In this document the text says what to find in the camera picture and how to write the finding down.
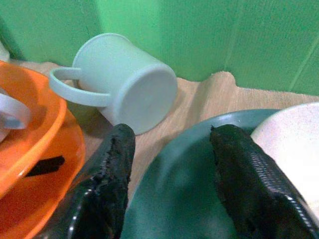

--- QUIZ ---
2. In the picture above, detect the dark green plastic plate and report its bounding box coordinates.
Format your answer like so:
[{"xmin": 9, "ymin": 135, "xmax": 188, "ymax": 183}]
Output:
[{"xmin": 120, "ymin": 109, "xmax": 281, "ymax": 239}]

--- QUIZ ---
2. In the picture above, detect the orange plastic bowl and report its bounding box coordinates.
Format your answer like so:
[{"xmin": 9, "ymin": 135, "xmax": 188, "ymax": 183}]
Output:
[{"xmin": 0, "ymin": 60, "xmax": 87, "ymax": 239}]

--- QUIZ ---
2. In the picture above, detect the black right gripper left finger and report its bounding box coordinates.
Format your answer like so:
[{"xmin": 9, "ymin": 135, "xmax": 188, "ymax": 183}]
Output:
[{"xmin": 37, "ymin": 123, "xmax": 136, "ymax": 239}]

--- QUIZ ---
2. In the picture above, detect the pale grey plastic mug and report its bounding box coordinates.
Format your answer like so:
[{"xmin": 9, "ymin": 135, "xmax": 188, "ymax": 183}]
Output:
[{"xmin": 0, "ymin": 87, "xmax": 31, "ymax": 142}]

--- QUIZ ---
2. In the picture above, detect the white speckled bowl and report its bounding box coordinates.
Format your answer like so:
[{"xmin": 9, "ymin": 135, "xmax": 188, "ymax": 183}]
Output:
[{"xmin": 250, "ymin": 102, "xmax": 319, "ymax": 220}]

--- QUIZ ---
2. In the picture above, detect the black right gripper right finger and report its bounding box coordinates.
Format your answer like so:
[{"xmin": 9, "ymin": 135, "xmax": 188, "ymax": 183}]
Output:
[{"xmin": 210, "ymin": 125, "xmax": 319, "ymax": 239}]

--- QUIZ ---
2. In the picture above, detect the beige woven table mat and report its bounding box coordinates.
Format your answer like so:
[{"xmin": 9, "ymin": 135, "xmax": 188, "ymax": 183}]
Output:
[{"xmin": 9, "ymin": 59, "xmax": 319, "ymax": 200}]

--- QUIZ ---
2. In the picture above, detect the pale green plastic mug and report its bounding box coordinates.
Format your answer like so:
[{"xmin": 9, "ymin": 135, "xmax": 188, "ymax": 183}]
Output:
[{"xmin": 48, "ymin": 33, "xmax": 178, "ymax": 135}]

